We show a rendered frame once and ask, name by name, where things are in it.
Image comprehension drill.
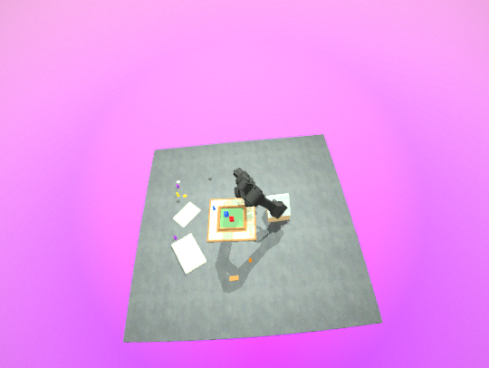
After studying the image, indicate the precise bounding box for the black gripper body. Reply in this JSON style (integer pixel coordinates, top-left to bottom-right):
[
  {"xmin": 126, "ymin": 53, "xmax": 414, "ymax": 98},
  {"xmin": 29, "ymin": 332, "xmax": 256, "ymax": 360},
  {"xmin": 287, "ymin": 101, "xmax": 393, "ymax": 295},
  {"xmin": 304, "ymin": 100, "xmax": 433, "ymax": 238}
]
[{"xmin": 244, "ymin": 189, "xmax": 253, "ymax": 207}]

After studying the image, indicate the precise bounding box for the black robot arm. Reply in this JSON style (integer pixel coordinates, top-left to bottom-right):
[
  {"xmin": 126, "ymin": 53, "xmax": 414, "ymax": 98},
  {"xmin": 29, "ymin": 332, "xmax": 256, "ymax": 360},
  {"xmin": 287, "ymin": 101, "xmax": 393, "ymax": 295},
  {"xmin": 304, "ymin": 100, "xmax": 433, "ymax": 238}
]
[{"xmin": 234, "ymin": 168, "xmax": 288, "ymax": 219}]

